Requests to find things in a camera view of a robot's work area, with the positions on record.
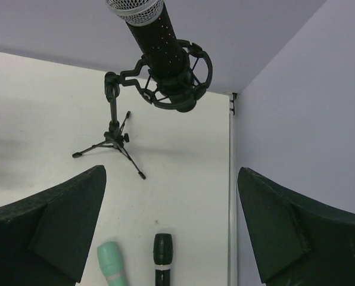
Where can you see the mint green microphone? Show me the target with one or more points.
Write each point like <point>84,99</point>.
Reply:
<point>111,264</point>

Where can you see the aluminium frame rail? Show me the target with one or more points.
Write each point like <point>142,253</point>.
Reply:
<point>232,200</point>

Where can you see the black handheld microphone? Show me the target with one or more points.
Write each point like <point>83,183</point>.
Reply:
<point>163,257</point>

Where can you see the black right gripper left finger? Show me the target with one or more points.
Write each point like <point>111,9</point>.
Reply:
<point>45,238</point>

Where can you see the grey head black microphone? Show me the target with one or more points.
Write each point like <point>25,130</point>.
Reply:
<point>150,25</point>

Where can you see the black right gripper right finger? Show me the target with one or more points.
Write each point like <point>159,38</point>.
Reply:
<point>296,240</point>

